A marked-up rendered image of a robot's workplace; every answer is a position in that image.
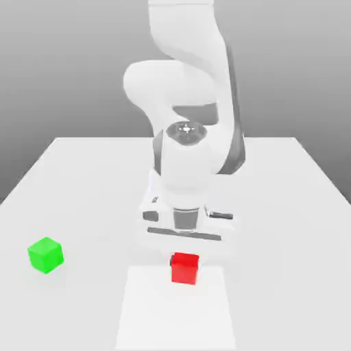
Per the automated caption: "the small green cube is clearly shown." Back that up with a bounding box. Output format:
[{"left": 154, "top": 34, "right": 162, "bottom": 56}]
[{"left": 27, "top": 237, "right": 65, "bottom": 275}]

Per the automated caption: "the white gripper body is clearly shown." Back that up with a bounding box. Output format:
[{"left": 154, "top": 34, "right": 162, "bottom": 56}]
[{"left": 134, "top": 221, "right": 239, "bottom": 254}]

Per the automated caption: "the small red cube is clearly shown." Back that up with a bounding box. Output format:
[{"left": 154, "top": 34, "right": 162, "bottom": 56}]
[{"left": 169, "top": 252, "right": 200, "bottom": 286}]

